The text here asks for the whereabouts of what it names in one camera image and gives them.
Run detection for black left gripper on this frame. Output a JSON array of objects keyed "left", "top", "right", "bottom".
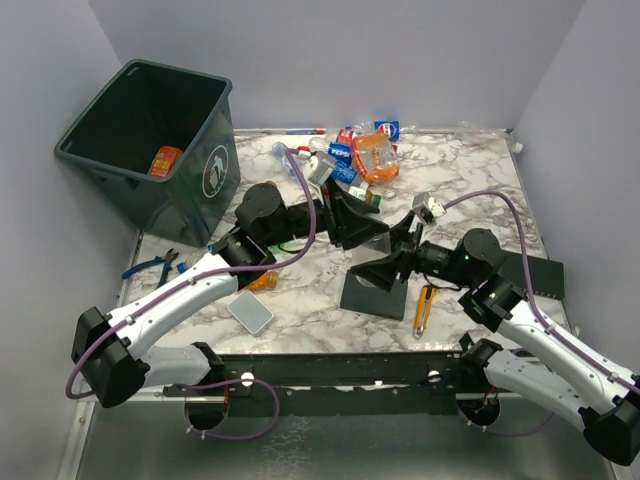
[{"left": 264, "top": 175, "right": 390, "bottom": 250}]

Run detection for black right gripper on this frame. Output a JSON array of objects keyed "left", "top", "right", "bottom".
[{"left": 352, "top": 209, "right": 476, "bottom": 290}]

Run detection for blue label bottle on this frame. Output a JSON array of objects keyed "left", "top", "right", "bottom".
[
  {"left": 176, "top": 248, "right": 213, "bottom": 275},
  {"left": 332, "top": 161, "right": 358, "bottom": 185}
]

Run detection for big orange bottle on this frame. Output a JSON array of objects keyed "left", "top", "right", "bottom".
[{"left": 351, "top": 131, "right": 400, "bottom": 184}]

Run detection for large orange label bottle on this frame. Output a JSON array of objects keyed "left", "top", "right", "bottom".
[{"left": 148, "top": 146, "right": 183, "bottom": 178}]

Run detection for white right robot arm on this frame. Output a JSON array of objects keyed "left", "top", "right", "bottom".
[{"left": 351, "top": 225, "right": 639, "bottom": 466}]

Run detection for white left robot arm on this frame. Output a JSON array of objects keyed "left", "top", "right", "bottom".
[{"left": 71, "top": 179, "right": 389, "bottom": 408}]

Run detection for dark green plastic bin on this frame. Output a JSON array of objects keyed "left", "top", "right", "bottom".
[{"left": 54, "top": 60, "right": 241, "bottom": 247}]

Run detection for black rectangular box centre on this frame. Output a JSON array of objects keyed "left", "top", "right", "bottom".
[{"left": 339, "top": 272, "right": 408, "bottom": 321}]

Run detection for yellow utility knife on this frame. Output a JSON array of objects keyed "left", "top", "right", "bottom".
[{"left": 413, "top": 285, "right": 438, "bottom": 339}]

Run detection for pepsi bottle upper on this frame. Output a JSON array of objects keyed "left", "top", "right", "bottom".
[{"left": 309, "top": 137, "right": 352, "bottom": 166}]

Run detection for pepsi bottle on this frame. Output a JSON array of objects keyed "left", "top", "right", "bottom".
[
  {"left": 352, "top": 120, "right": 419, "bottom": 142},
  {"left": 309, "top": 137, "right": 352, "bottom": 166}
]

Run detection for red label bottle at back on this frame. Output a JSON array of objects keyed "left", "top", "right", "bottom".
[{"left": 329, "top": 128, "right": 356, "bottom": 146}]

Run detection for pepsi bottle at back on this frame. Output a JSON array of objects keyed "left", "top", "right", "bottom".
[{"left": 352, "top": 120, "right": 419, "bottom": 142}]

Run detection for clear crushed water bottle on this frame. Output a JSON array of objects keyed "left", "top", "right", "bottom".
[{"left": 271, "top": 142, "right": 295, "bottom": 177}]

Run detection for orange juice bottle lying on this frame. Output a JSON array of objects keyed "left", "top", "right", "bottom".
[{"left": 247, "top": 271, "right": 279, "bottom": 291}]

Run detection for white grey rectangular case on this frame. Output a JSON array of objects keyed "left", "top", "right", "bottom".
[{"left": 228, "top": 291, "right": 274, "bottom": 335}]

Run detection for black box right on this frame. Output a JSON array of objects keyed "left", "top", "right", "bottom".
[{"left": 499, "top": 252, "right": 565, "bottom": 300}]

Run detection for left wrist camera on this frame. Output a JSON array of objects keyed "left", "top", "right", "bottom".
[{"left": 296, "top": 147, "right": 336, "bottom": 186}]

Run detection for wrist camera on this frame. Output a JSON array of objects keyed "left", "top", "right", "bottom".
[
  {"left": 296, "top": 147, "right": 336, "bottom": 186},
  {"left": 411, "top": 192, "right": 446, "bottom": 224}
]

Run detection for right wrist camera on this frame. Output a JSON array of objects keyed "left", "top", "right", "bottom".
[{"left": 411, "top": 192, "right": 446, "bottom": 224}]

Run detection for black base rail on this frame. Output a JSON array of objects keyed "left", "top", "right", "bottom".
[{"left": 163, "top": 351, "right": 490, "bottom": 417}]

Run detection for blue handled pliers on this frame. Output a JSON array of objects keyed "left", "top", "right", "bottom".
[{"left": 121, "top": 248, "right": 179, "bottom": 288}]

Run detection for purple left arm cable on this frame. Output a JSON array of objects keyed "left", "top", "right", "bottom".
[{"left": 64, "top": 149, "right": 319, "bottom": 442}]

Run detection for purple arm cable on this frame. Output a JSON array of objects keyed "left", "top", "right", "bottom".
[
  {"left": 64, "top": 149, "right": 319, "bottom": 442},
  {"left": 442, "top": 189, "right": 640, "bottom": 437}
]

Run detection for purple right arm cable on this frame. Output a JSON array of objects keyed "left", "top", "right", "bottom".
[{"left": 442, "top": 189, "right": 640, "bottom": 437}]

